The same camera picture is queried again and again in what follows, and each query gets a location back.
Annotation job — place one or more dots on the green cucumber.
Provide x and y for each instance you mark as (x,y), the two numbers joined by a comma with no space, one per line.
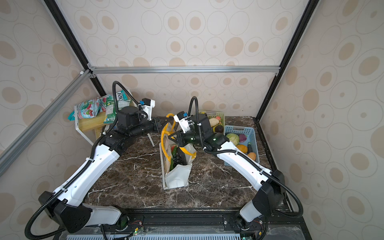
(174,153)

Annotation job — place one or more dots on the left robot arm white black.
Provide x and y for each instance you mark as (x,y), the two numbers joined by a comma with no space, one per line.
(65,204)

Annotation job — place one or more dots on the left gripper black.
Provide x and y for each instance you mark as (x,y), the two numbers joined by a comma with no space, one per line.
(157,123)

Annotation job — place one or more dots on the teal snack bag rear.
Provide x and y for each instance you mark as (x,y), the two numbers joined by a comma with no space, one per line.
(107,100)

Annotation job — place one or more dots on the wooden two-tier shelf white frame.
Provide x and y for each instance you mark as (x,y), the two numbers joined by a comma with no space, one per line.
(85,125)

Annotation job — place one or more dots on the green fruit basket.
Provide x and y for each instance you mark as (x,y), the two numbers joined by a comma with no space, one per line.
(213,114)

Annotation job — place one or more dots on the green snack bag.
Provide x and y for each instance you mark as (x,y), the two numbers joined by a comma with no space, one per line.
(111,110)

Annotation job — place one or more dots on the diagonal aluminium rail left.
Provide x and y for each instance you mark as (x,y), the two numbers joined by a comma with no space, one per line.
(26,137)

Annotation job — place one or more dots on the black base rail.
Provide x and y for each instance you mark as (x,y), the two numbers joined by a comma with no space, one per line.
(193,224)

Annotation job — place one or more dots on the dark brown avocado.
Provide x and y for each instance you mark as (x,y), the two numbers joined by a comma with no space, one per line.
(219,129)

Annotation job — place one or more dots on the orange fruit in blue basket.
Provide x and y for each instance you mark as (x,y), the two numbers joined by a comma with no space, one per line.
(242,148)

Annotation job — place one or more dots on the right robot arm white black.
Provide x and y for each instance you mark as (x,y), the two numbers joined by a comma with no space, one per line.
(270,185)

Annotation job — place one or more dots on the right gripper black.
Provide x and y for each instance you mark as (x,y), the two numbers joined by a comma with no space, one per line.
(179,138)

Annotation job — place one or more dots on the white garlic bulb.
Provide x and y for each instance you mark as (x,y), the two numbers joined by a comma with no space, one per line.
(214,122)

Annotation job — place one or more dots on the horizontal aluminium rail back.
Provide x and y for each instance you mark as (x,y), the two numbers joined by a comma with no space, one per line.
(185,70)

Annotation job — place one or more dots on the brown potato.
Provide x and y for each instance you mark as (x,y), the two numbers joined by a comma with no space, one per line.
(253,156)

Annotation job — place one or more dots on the green round cabbage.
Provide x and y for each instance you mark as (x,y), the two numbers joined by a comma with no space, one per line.
(234,138)

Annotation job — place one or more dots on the white grocery bag yellow handles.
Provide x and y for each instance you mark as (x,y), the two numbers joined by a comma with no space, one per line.
(174,176)

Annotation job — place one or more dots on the blue vegetable basket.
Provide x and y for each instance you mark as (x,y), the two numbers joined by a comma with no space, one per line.
(251,142)

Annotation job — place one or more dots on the teal red snack bag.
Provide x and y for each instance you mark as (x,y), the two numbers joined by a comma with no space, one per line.
(86,110)

